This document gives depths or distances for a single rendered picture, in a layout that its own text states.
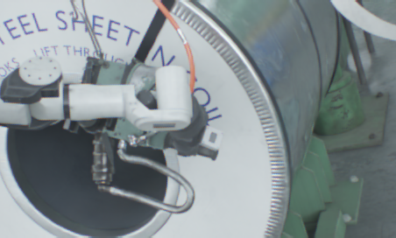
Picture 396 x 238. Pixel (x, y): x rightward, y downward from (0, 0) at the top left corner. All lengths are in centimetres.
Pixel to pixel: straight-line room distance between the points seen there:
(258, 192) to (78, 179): 73
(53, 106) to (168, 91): 22
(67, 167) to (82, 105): 105
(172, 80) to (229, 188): 62
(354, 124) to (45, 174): 183
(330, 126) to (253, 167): 177
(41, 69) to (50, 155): 101
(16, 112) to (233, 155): 71
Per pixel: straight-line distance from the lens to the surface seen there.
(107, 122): 188
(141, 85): 175
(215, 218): 204
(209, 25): 180
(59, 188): 237
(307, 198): 289
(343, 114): 364
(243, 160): 192
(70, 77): 200
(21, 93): 140
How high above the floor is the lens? 141
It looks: 18 degrees down
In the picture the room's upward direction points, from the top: 20 degrees counter-clockwise
